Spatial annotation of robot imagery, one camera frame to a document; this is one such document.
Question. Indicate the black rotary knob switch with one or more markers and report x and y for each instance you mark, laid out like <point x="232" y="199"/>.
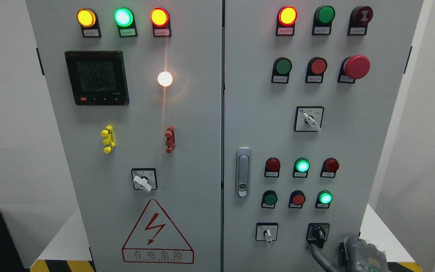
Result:
<point x="317" y="234"/>

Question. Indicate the red terminal connector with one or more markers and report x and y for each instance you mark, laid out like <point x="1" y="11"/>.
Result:
<point x="170" y="139"/>

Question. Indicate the dark red indicator left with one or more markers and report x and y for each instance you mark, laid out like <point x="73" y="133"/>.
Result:
<point x="272" y="168"/>

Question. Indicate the dark red indicator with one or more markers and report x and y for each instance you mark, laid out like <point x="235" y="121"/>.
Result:
<point x="272" y="168"/>
<point x="329" y="168"/>

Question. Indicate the white lit indicator lamp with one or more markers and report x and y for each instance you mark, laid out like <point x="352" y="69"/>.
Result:
<point x="165" y="79"/>

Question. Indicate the green push button lower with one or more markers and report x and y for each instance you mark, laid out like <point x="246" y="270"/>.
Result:
<point x="269" y="199"/>

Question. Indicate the green push button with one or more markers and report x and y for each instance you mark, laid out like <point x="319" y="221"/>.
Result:
<point x="269" y="199"/>
<point x="281" y="70"/>

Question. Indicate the green lit indicator middle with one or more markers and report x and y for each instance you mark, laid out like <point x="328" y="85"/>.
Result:
<point x="301" y="168"/>

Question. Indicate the green push button upper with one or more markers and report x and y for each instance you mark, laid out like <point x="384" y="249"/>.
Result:
<point x="281" y="70"/>

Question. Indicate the left grey cabinet door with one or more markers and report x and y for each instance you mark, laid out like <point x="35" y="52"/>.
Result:
<point x="189" y="178"/>

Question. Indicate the grey cabinet door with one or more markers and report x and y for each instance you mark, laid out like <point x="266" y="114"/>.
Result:
<point x="261" y="115"/>
<point x="189" y="178"/>

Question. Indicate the red push button lower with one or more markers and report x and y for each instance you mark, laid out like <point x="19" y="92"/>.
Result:
<point x="296" y="200"/>

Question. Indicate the red push button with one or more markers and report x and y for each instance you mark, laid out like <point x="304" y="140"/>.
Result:
<point x="316" y="68"/>
<point x="296" y="200"/>

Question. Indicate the right grey cabinet door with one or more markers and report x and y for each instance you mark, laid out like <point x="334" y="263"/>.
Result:
<point x="261" y="115"/>

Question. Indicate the yellow terminal connector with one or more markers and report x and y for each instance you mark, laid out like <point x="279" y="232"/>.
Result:
<point x="108" y="139"/>

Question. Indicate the dark red indicator right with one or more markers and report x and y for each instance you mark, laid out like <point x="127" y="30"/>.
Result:
<point x="329" y="168"/>

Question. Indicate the red electrical hazard sticker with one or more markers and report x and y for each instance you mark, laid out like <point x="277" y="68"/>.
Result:
<point x="156" y="239"/>

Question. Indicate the red push button upper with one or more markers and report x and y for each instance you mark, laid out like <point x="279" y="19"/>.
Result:
<point x="316" y="68"/>

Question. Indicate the green lit button lower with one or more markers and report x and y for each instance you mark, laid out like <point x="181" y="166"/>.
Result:
<point x="323" y="200"/>

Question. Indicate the red-orange indicator light left door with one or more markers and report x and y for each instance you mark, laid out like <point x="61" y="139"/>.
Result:
<point x="160" y="20"/>

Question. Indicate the black digital power meter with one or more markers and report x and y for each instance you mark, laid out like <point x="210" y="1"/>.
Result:
<point x="97" y="77"/>

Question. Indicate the red lit indicator right door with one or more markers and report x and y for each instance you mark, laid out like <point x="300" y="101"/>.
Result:
<point x="285" y="21"/>

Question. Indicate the green indicator light top left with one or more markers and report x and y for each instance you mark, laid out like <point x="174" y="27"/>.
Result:
<point x="125" y="22"/>

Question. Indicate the red emergency stop button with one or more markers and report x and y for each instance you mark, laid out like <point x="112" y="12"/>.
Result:
<point x="353" y="68"/>

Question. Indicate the green unlit indicator top right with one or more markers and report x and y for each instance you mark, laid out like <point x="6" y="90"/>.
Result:
<point x="323" y="20"/>

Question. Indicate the yellow indicator light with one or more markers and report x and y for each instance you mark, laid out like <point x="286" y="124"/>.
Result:
<point x="89" y="23"/>

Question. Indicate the dark red buzzer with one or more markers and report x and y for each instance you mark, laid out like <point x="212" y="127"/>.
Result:
<point x="359" y="19"/>

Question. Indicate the silver door lock handle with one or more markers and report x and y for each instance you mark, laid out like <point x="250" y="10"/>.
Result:
<point x="243" y="155"/>

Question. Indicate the white selector switch left door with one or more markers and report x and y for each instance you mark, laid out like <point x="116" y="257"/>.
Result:
<point x="144" y="179"/>

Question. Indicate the white selector switch upper right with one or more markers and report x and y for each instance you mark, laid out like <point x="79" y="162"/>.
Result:
<point x="308" y="118"/>

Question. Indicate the white selector switch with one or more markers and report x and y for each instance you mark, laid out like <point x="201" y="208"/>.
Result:
<point x="308" y="118"/>
<point x="266" y="232"/>

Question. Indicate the white selector switch lower right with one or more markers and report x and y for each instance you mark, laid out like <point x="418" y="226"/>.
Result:
<point x="266" y="232"/>

